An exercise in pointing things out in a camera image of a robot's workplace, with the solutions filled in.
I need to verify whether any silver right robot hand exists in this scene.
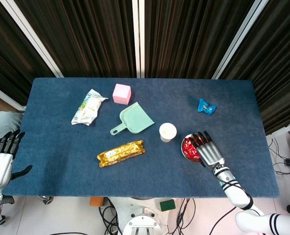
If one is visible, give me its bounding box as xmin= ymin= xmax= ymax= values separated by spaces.
xmin=188 ymin=130 xmax=226 ymax=169

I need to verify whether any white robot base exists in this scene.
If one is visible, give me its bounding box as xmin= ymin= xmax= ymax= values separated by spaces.
xmin=113 ymin=197 xmax=179 ymax=235

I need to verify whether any silver metal plate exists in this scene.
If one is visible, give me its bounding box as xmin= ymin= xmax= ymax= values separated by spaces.
xmin=181 ymin=133 xmax=204 ymax=164

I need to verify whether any blue snack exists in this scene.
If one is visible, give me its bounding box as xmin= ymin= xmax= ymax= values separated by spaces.
xmin=196 ymin=98 xmax=218 ymax=115

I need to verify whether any white paper cup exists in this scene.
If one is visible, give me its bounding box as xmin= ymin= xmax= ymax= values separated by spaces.
xmin=159 ymin=122 xmax=178 ymax=143

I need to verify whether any grey blue trouser leg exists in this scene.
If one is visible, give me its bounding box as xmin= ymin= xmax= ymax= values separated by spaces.
xmin=0 ymin=111 xmax=24 ymax=154

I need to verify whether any grey caster wheel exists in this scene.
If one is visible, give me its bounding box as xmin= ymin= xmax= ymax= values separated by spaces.
xmin=38 ymin=195 xmax=54 ymax=205

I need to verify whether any blue felt table cloth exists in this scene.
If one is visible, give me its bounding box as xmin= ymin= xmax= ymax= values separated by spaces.
xmin=1 ymin=77 xmax=280 ymax=199

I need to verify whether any dark green box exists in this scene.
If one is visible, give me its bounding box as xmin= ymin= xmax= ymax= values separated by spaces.
xmin=159 ymin=199 xmax=176 ymax=212

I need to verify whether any mint green dustpan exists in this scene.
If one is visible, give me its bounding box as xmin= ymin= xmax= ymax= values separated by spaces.
xmin=110 ymin=102 xmax=156 ymax=136

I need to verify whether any gold biscuit package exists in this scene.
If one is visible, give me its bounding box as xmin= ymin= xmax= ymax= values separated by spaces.
xmin=97 ymin=140 xmax=146 ymax=168

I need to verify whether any orange box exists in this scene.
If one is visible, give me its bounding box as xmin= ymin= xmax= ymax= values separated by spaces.
xmin=89 ymin=196 xmax=104 ymax=208

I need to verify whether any pink cube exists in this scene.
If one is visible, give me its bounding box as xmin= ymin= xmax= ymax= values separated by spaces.
xmin=112 ymin=83 xmax=132 ymax=105

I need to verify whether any white green snack bag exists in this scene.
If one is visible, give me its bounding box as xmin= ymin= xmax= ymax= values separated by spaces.
xmin=71 ymin=88 xmax=109 ymax=126

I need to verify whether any dark pleated curtain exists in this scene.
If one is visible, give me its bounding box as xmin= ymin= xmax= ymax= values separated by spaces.
xmin=0 ymin=0 xmax=56 ymax=106
xmin=14 ymin=0 xmax=136 ymax=78
xmin=220 ymin=0 xmax=290 ymax=134
xmin=145 ymin=0 xmax=256 ymax=79

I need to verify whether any black floor cable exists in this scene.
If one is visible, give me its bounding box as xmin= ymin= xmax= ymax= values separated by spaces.
xmin=166 ymin=197 xmax=197 ymax=235
xmin=98 ymin=197 xmax=124 ymax=235
xmin=267 ymin=137 xmax=290 ymax=176

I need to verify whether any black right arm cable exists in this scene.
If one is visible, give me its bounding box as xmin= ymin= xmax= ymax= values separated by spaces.
xmin=205 ymin=180 xmax=255 ymax=235

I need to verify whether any white frame post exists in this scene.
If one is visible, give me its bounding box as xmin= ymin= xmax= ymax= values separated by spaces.
xmin=132 ymin=0 xmax=146 ymax=79
xmin=0 ymin=82 xmax=27 ymax=111
xmin=266 ymin=121 xmax=290 ymax=136
xmin=0 ymin=0 xmax=64 ymax=78
xmin=212 ymin=0 xmax=270 ymax=80

